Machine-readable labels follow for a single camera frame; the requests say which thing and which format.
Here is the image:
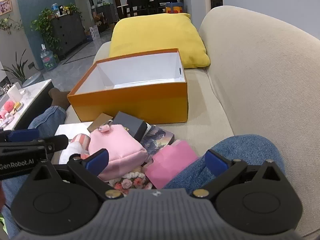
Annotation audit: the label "pink paper bag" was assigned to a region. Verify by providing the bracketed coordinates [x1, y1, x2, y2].
[144, 140, 199, 189]

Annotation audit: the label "small grey box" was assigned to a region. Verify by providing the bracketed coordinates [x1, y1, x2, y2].
[112, 111, 147, 142]

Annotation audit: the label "flowers on cabinet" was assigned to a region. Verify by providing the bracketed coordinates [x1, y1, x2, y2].
[60, 4, 78, 14]

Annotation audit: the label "person's right leg in jeans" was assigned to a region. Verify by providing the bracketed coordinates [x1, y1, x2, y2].
[162, 134, 287, 190]

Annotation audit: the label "marble coffee table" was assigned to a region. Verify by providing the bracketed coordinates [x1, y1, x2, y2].
[0, 79, 54, 132]

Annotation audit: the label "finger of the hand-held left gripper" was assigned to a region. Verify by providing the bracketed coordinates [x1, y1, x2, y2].
[0, 134, 69, 157]
[0, 129, 40, 143]

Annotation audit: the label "large water bottle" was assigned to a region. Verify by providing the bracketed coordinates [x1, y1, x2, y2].
[40, 44, 56, 71]

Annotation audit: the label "pink striped white plush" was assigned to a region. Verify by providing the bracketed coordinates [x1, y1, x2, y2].
[59, 134, 91, 166]

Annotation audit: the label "dark illustrated card box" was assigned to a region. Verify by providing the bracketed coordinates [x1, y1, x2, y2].
[140, 126, 175, 160]

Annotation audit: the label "long-leaf floor plant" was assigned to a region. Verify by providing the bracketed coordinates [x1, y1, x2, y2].
[1, 50, 29, 83]

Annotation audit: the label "person's left leg in jeans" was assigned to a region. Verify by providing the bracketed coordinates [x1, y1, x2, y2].
[0, 106, 67, 240]

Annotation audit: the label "hanging wall plant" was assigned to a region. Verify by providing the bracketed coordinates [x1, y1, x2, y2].
[0, 15, 24, 34]

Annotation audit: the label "white cup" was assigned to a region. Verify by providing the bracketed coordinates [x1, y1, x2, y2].
[7, 82, 23, 105]

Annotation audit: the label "pink plush pouch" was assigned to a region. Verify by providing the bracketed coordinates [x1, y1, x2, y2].
[89, 124, 148, 182]

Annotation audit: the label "beige sofa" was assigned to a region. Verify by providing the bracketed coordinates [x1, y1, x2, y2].
[64, 5, 320, 238]

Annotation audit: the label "person's foot in brown sock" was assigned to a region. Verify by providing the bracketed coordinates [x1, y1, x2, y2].
[48, 87, 71, 109]

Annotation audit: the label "grey round appliance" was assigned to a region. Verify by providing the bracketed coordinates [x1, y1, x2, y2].
[22, 71, 44, 88]

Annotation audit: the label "white paper sheet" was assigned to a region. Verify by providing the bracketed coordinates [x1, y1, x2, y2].
[54, 121, 94, 143]

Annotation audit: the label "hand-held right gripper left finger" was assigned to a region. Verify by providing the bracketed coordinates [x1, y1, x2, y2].
[24, 149, 124, 200]

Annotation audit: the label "dark drawer cabinet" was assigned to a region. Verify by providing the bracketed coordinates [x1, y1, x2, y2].
[50, 12, 87, 58]

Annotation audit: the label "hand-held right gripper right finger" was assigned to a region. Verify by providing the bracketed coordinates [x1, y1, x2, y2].
[191, 149, 295, 200]

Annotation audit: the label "trailing ivy plant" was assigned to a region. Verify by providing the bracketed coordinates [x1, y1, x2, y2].
[30, 7, 63, 53]

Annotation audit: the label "dark dining table set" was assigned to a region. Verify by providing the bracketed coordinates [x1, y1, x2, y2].
[117, 0, 177, 19]

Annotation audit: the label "pink wall picture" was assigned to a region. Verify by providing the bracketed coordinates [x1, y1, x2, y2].
[0, 0, 13, 15]

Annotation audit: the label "brown card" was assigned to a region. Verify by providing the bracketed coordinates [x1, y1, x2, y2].
[87, 113, 113, 132]

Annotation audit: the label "colourful plastic stool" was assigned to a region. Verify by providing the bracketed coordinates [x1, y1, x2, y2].
[165, 2, 184, 14]

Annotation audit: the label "orange cardboard box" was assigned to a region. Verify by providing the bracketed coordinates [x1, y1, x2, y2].
[67, 48, 188, 125]

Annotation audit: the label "yellow pillow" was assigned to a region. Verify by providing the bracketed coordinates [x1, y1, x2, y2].
[109, 12, 210, 69]

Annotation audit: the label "person's leg in jeans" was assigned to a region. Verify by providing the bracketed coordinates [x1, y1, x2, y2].
[162, 134, 287, 190]
[0, 106, 67, 240]

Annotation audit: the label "dark sideboard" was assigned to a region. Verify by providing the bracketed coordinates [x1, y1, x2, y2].
[96, 4, 118, 25]

